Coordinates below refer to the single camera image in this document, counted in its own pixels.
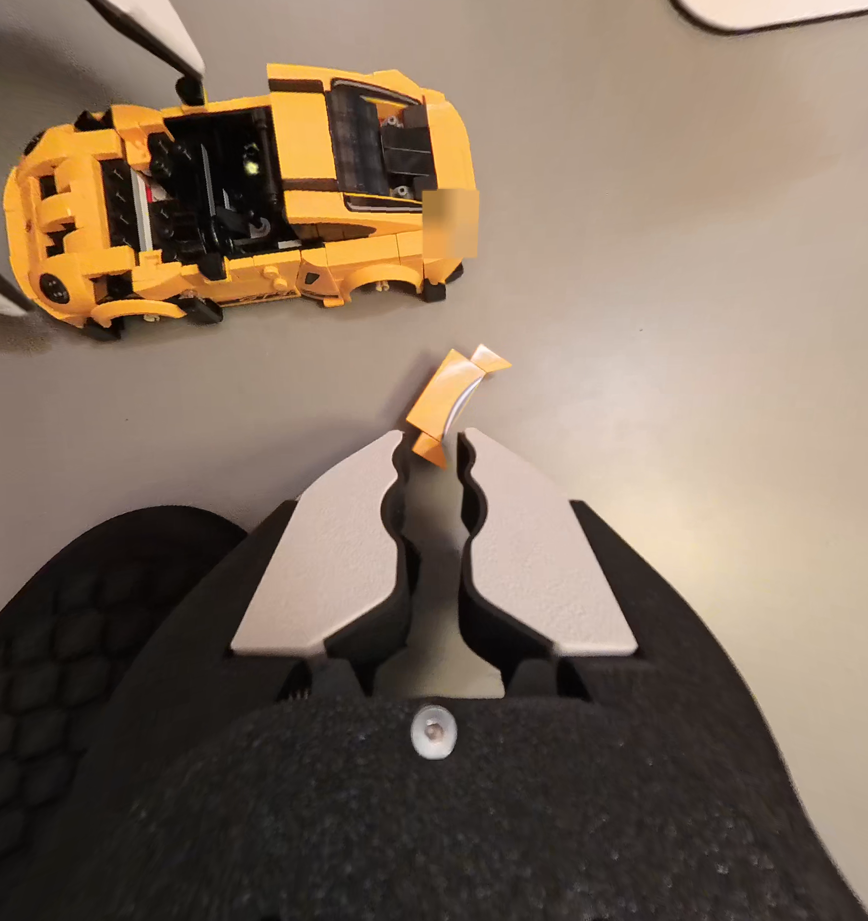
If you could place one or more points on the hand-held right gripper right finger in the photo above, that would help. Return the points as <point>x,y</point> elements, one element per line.
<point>542,568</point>

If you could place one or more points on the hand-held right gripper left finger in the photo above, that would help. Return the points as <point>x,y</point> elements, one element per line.
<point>333,568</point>

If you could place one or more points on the yellow lego car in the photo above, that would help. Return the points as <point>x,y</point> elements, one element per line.
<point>301,144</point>

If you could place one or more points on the orange curved lego piece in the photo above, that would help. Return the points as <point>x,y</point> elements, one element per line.
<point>441,388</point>

